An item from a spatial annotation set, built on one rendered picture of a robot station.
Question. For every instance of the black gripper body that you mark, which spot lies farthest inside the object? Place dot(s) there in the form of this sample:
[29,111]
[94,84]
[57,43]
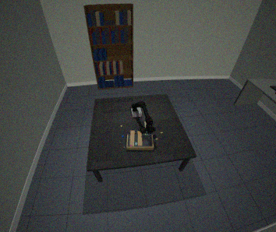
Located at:
[143,130]

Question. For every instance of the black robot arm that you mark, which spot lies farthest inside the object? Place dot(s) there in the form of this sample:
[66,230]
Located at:
[148,117]

